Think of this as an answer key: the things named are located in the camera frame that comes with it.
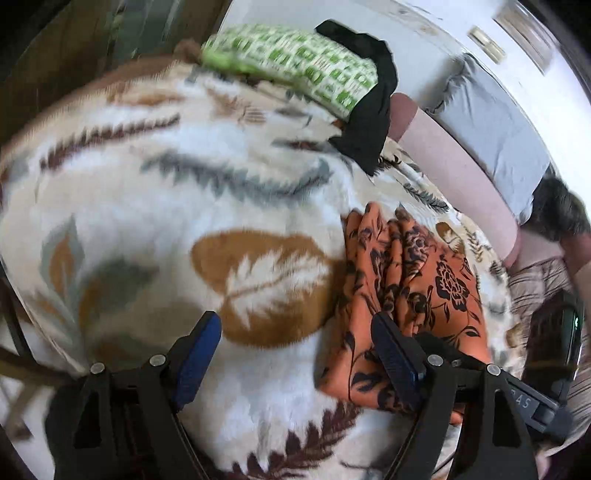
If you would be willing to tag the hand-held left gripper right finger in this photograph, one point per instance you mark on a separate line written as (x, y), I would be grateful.
(395, 355)

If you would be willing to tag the orange black floral blouse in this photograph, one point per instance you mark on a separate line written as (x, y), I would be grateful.
(415, 286)

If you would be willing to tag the wall light switch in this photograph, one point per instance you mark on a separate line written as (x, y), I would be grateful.
(485, 44)

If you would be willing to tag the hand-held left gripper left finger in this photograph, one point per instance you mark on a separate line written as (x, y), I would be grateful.
(198, 350)

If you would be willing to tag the pink bolster pillow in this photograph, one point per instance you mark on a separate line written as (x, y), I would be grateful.
(452, 170)

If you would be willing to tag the green checked pillow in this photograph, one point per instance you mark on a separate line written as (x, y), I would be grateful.
(300, 60)

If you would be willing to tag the stained glass door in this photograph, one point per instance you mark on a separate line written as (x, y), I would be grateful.
(138, 32)

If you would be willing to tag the pink maroon bolster cushion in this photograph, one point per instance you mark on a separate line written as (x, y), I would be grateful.
(582, 263)

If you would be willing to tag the grey pillow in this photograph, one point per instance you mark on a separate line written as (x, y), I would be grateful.
(498, 124)

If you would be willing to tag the leaf print fleece blanket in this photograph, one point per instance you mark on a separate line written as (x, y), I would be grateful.
(161, 207)

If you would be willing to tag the black garment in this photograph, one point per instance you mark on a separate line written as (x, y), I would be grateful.
(369, 124)

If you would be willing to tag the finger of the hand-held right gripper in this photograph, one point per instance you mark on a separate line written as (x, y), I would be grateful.
(542, 410)

